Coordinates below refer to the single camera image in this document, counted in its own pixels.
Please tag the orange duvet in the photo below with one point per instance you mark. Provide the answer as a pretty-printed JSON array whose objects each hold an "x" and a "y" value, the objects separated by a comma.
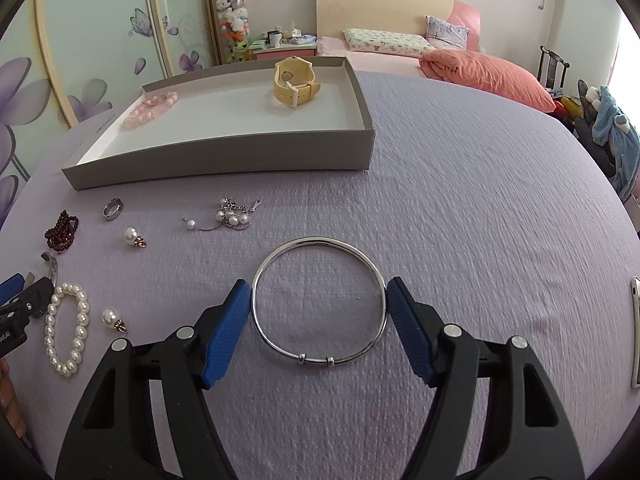
[{"x": 485, "y": 75}]

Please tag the person's left forearm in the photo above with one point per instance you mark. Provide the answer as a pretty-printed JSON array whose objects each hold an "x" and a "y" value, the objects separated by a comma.
[{"x": 11, "y": 400}]

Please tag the pink bed sheet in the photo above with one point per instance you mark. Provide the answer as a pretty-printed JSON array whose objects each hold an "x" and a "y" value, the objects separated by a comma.
[{"x": 350, "y": 57}]

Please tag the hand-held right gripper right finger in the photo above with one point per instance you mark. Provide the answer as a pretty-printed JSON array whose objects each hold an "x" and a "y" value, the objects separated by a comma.
[{"x": 407, "y": 327}]

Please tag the pink nightstand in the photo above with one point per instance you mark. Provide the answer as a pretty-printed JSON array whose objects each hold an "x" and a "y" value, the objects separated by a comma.
[{"x": 285, "y": 52}]

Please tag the clear tube of plush toys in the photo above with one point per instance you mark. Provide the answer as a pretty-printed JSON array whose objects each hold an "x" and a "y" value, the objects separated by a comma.
[{"x": 232, "y": 5}]

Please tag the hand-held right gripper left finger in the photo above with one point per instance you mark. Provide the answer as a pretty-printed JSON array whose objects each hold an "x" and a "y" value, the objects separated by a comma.
[{"x": 227, "y": 332}]

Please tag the blue plush garment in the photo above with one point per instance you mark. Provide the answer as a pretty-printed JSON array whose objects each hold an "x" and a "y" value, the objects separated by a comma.
[{"x": 612, "y": 125}]

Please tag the pearl drop earring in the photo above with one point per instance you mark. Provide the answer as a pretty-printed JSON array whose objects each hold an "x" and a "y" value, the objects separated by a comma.
[
  {"x": 131, "y": 235},
  {"x": 109, "y": 316}
]

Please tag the silver bangle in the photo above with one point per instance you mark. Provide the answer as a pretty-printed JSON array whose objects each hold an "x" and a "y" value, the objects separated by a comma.
[{"x": 301, "y": 358}]

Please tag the white cup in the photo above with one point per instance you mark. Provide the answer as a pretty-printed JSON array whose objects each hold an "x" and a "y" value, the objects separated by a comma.
[{"x": 273, "y": 39}]

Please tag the pale blue pillow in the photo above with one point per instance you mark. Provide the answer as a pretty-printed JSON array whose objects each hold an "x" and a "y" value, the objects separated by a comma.
[{"x": 447, "y": 32}]

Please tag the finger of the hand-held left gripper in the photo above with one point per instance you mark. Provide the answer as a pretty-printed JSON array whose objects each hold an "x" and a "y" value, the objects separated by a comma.
[
  {"x": 32, "y": 302},
  {"x": 10, "y": 286}
]

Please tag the dark wooden chair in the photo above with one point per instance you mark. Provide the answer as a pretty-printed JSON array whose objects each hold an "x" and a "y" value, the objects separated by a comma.
[{"x": 552, "y": 67}]

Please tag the grey cardboard tray box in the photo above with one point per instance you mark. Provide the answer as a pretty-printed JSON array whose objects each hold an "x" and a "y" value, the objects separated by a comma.
[{"x": 225, "y": 127}]

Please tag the pearl earrings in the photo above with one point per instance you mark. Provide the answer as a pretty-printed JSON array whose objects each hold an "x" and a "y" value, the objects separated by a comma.
[{"x": 232, "y": 217}]

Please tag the floral wardrobe doors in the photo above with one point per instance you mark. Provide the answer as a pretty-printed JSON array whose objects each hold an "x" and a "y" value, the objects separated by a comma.
[{"x": 100, "y": 35}]

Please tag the cream and pink headboard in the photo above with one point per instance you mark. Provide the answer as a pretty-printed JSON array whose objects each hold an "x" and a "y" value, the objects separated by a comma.
[{"x": 380, "y": 7}]

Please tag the floral print pillow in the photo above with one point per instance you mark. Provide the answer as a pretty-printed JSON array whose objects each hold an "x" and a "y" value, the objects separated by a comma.
[{"x": 385, "y": 41}]

